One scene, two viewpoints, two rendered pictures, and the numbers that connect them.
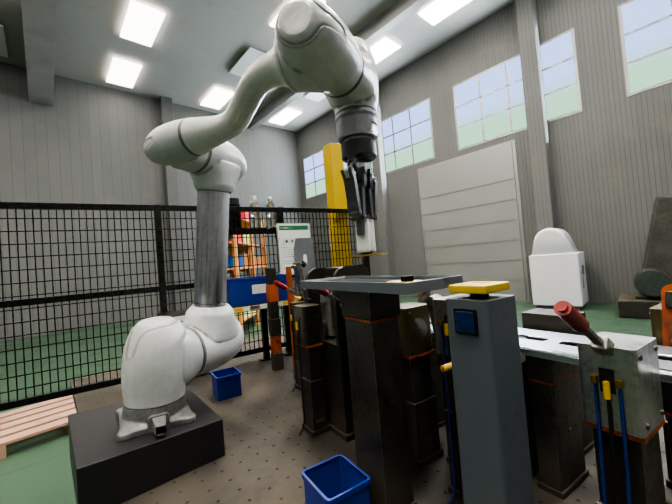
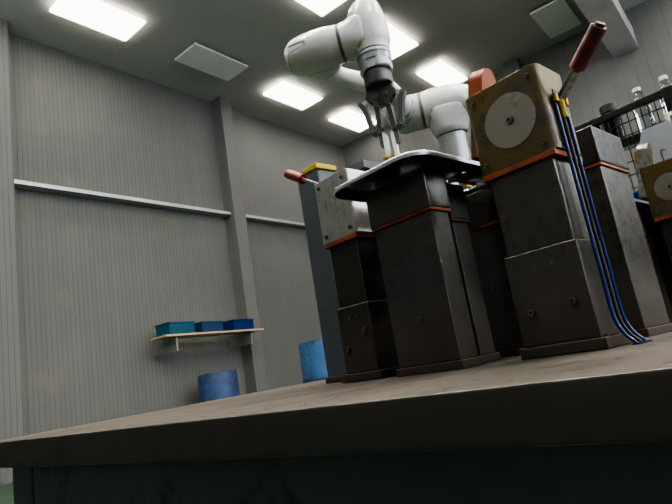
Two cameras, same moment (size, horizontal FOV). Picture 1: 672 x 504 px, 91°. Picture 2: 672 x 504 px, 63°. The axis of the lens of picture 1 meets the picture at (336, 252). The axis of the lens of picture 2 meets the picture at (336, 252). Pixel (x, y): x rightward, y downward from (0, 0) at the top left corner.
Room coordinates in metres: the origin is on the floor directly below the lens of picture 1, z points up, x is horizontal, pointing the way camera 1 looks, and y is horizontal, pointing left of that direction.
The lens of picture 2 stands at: (0.28, -1.32, 0.73)
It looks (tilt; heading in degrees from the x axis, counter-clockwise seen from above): 12 degrees up; 79
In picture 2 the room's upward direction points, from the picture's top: 9 degrees counter-clockwise
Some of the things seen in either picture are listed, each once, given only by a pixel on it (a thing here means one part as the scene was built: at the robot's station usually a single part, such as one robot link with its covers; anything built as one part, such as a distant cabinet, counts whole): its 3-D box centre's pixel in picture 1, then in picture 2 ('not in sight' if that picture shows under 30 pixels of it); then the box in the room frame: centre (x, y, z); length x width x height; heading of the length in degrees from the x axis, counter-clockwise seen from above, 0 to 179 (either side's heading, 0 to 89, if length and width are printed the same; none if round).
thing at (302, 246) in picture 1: (305, 270); (667, 173); (1.70, 0.16, 1.17); 0.12 x 0.01 x 0.34; 123
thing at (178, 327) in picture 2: not in sight; (175, 329); (-0.78, 7.75, 1.73); 0.51 x 0.38 x 0.20; 42
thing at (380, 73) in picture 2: (359, 163); (380, 90); (0.71, -0.07, 1.41); 0.08 x 0.07 x 0.09; 148
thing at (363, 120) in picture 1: (357, 129); (375, 65); (0.71, -0.07, 1.49); 0.09 x 0.09 x 0.06
